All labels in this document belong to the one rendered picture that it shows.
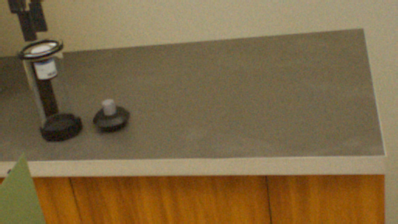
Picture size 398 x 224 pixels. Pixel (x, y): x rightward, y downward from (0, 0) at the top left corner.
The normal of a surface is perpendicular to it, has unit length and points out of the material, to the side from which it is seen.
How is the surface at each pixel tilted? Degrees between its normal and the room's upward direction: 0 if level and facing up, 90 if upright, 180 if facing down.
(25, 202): 90
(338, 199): 90
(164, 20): 90
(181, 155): 0
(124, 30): 90
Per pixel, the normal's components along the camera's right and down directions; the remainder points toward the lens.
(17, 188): 0.96, -0.07
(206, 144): -0.17, -0.89
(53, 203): -0.26, 0.46
